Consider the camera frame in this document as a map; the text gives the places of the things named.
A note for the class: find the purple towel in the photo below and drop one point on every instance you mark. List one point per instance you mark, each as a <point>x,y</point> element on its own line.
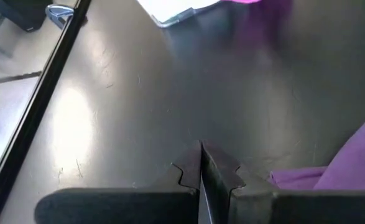
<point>350,161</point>

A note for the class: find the black table frame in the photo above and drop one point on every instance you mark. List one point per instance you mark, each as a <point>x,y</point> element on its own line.
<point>36,102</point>

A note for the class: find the clear plastic basket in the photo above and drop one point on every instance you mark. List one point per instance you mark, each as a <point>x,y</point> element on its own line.
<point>176,9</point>

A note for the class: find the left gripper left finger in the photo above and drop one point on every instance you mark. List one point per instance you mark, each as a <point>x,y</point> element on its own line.
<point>123,208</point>

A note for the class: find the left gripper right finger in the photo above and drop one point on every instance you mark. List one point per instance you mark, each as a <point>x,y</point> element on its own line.
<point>294,208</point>

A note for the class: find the metal table clamp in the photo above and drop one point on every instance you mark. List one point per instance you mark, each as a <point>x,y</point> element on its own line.
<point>59,11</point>

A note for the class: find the pink towel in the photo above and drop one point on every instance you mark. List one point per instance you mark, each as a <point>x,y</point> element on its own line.
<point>241,1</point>

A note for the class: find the black computer tower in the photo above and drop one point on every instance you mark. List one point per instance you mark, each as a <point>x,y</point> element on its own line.
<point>20,12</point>

